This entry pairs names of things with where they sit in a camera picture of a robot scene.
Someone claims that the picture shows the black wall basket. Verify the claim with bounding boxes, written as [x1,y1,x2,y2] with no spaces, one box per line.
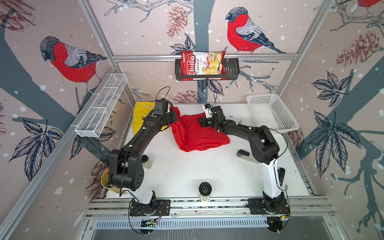
[175,58,240,81]

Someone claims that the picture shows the red chips bag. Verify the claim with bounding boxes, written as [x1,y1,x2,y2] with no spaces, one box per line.
[181,51,226,81]

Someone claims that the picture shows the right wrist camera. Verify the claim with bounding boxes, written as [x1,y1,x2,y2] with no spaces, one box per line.
[203,103,213,119]

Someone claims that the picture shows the small black-lid jar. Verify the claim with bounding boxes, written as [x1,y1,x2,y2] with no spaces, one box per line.
[141,155,153,170]

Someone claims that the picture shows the grey stapler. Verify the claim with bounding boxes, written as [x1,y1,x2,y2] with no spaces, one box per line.
[236,150,259,164]

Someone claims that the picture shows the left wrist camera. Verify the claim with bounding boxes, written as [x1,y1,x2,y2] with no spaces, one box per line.
[153,99,168,116]

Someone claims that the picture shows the black round camera knob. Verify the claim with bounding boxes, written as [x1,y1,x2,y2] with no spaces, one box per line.
[199,182,212,202]

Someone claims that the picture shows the white plastic basket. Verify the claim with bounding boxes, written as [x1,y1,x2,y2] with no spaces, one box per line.
[246,94,300,134]

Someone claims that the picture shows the red shorts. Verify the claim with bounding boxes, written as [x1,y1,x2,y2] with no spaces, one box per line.
[170,107,230,153]

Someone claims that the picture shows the small black device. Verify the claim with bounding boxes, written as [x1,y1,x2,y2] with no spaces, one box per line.
[278,167,286,186]

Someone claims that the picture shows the white wire mesh shelf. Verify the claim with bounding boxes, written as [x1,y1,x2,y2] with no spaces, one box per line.
[75,73,128,138]

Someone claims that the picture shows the yellow shorts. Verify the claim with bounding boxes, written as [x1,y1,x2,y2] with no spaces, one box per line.
[133,102,162,135]

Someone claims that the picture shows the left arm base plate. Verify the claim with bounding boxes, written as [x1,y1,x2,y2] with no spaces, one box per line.
[129,200,171,217]

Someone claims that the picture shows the yellow marker cup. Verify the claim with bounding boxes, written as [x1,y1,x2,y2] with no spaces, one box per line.
[101,168,120,194]

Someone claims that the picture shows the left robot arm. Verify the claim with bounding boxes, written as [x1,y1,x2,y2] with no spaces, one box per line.
[109,110,178,214]

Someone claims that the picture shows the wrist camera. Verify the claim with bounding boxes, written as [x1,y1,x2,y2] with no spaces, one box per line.
[153,99,168,116]
[203,103,213,119]

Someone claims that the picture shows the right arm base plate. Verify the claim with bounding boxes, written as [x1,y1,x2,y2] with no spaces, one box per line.
[247,199,291,215]

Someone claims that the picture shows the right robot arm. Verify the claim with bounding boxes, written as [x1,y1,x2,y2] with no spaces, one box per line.
[198,104,288,213]

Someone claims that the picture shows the aluminium front rail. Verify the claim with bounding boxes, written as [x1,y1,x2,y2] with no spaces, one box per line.
[85,196,335,219]

